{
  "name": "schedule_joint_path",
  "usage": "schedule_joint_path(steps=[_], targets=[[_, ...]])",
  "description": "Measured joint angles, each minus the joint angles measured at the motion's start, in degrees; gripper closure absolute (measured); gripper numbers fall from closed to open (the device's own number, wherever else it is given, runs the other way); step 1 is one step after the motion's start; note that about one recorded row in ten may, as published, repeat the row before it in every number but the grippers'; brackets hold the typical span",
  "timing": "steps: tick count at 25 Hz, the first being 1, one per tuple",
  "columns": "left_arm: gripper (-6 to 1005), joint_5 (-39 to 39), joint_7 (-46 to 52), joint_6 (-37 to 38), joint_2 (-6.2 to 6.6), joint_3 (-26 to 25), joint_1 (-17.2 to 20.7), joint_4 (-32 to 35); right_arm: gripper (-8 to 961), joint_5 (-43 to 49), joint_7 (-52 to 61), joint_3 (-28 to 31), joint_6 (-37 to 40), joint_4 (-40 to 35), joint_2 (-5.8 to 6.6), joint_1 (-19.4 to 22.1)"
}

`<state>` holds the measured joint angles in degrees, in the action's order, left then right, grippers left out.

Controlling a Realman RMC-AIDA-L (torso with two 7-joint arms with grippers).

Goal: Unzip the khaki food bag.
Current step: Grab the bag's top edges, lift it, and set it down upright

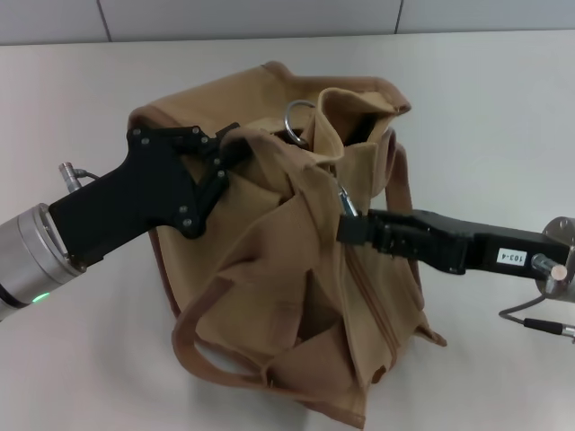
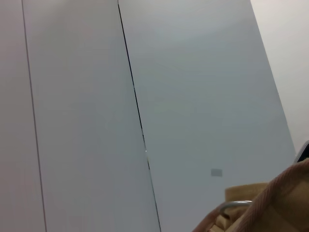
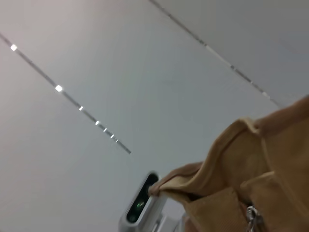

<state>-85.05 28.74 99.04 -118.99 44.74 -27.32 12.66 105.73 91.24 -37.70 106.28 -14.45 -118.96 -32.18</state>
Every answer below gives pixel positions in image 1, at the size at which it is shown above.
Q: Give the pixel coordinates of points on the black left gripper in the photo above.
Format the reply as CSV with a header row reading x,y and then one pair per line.
x,y
148,188

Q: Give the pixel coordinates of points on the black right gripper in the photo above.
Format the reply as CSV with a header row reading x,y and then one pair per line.
x,y
480,249

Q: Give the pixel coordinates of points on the silver metal zipper pull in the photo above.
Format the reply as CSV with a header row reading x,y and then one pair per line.
x,y
348,202

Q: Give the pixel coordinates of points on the khaki canvas food bag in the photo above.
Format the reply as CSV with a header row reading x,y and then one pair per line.
x,y
287,292

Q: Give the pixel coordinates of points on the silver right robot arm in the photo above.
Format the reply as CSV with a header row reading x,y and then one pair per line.
x,y
561,242

